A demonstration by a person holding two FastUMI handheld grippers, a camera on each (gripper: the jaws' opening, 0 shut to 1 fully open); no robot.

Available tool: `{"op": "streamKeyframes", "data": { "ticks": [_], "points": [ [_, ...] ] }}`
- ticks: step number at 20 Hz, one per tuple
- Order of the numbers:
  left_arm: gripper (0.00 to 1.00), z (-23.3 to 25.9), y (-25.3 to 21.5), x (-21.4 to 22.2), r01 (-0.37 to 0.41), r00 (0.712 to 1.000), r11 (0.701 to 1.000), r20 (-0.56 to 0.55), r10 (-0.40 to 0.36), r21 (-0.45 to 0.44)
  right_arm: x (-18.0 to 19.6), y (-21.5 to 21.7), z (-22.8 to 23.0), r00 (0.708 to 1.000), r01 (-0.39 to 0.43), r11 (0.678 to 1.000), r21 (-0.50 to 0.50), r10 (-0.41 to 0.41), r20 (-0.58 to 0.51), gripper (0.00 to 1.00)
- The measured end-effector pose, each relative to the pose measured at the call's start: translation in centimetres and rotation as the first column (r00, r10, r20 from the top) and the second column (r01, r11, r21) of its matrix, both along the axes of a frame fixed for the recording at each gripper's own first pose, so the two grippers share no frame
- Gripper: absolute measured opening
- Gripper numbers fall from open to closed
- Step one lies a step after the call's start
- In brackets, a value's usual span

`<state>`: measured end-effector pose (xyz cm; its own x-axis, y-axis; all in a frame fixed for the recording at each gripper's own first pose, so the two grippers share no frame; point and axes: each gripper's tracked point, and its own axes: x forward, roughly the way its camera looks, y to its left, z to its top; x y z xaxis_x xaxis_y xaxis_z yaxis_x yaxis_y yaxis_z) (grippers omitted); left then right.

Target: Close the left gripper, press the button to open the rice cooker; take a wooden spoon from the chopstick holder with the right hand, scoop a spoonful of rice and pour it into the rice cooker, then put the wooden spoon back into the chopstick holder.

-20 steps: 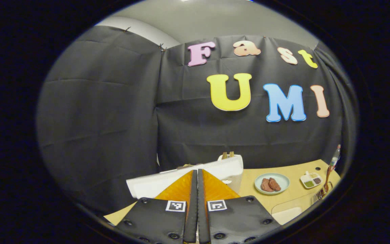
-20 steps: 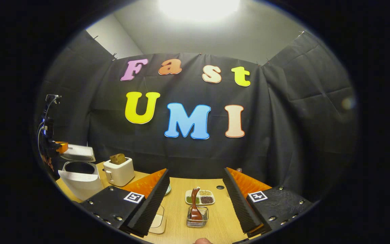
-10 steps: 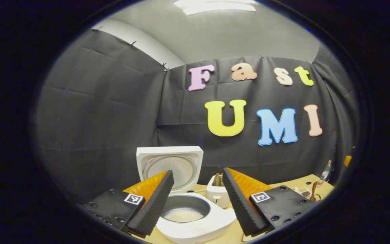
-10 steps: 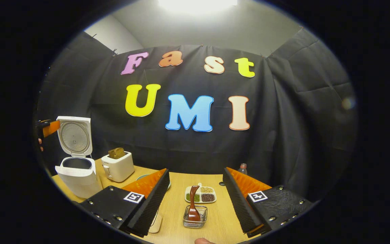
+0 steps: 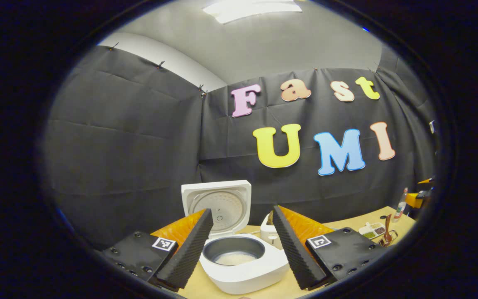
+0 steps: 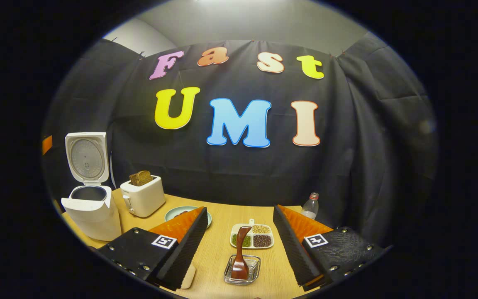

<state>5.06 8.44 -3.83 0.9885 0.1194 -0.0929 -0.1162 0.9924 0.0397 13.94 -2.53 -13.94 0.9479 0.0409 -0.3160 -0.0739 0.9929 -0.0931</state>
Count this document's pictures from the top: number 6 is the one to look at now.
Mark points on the white divided bean dish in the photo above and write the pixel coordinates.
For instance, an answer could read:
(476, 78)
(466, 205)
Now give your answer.
(262, 240)

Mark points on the white rice cooker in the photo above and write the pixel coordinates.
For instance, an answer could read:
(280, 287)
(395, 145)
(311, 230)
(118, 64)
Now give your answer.
(93, 216)

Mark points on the red meat slices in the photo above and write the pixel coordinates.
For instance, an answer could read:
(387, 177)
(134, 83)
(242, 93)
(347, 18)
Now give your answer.
(181, 213)

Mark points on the pale green plate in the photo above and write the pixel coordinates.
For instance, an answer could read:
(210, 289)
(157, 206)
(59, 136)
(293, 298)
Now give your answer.
(171, 216)

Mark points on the white toaster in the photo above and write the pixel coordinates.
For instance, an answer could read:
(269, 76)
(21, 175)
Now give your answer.
(145, 199)

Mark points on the brown bread slice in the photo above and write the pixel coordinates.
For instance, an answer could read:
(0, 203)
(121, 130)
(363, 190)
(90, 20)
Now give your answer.
(140, 178)

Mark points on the clear plastic water bottle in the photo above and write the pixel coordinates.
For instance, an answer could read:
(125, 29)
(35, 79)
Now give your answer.
(310, 207)

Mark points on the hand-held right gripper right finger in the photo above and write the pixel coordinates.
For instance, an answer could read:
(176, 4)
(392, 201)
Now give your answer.
(295, 249)

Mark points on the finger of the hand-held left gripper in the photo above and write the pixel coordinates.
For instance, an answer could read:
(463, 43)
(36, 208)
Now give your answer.
(47, 144)

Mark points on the black backdrop cloth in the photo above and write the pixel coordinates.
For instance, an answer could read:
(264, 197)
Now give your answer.
(347, 158)

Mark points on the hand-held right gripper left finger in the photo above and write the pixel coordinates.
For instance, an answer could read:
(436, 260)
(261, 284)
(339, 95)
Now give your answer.
(185, 253)

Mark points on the brown wooden spoon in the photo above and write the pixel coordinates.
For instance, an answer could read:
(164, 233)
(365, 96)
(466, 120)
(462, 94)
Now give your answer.
(240, 268)

